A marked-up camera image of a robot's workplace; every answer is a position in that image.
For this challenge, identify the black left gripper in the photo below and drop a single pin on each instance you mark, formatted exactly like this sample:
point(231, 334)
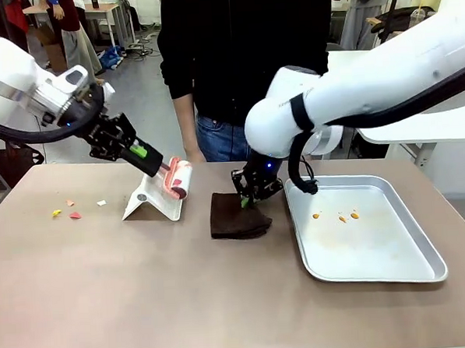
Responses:
point(111, 135)

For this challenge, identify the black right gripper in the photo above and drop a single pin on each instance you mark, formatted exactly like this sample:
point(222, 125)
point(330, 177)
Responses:
point(265, 168)

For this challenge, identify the dark brown cloth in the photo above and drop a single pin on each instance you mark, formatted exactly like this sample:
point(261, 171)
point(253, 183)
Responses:
point(235, 220)

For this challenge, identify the white paper scrap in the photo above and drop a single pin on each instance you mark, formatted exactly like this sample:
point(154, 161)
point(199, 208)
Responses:
point(101, 203)

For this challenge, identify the orange paper scrap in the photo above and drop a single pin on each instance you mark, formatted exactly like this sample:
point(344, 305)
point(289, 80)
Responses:
point(70, 202)

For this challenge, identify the red paper scrap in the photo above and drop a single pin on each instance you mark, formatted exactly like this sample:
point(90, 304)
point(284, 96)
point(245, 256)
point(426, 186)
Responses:
point(75, 215)

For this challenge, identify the small orange sauce stain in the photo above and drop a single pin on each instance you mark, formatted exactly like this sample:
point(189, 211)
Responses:
point(341, 217)

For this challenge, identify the yellow paper scrap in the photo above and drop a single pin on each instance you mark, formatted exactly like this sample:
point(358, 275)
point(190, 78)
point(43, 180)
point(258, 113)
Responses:
point(56, 213)

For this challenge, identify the oval orange sauce stain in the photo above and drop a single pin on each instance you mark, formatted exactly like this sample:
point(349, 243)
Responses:
point(354, 215)

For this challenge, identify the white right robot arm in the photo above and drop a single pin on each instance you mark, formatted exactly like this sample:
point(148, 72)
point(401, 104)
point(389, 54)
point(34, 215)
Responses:
point(368, 81)

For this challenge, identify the person right forearm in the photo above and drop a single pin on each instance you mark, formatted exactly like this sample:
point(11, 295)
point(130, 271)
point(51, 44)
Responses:
point(186, 122)

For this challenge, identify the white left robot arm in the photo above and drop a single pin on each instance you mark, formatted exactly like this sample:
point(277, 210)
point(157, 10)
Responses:
point(5, 73)

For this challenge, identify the person right hand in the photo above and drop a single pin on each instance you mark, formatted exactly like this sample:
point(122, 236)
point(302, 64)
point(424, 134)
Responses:
point(194, 154)

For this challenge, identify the white folded roller stand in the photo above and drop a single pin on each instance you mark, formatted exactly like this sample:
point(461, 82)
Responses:
point(156, 203)

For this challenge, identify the blue jeans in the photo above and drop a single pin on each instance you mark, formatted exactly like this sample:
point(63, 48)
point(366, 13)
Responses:
point(219, 139)

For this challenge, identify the blue plastic bag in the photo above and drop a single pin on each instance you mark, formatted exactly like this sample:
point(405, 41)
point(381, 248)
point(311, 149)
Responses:
point(111, 58)

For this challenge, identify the silver metal tray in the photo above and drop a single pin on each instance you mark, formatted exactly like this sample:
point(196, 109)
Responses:
point(361, 245)

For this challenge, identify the background person dark top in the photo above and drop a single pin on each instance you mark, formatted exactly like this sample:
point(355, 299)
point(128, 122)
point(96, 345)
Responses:
point(73, 38)

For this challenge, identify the person torso black sweater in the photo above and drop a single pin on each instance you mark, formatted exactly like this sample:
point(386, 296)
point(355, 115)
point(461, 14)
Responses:
point(241, 45)

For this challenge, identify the background desk brown top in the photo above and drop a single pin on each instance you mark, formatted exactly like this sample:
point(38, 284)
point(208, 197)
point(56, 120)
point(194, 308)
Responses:
point(103, 9)

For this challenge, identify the background person red clothes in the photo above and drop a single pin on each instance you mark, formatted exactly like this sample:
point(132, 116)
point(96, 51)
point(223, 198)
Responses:
point(8, 18)

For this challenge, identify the background person grey coat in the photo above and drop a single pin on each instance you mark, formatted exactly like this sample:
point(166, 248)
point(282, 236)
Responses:
point(364, 11)

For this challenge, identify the dark brown bag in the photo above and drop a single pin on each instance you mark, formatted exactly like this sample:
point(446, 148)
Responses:
point(394, 21)

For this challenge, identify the clear plastic cup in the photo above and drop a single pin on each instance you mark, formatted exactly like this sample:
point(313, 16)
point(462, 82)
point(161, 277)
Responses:
point(417, 16)

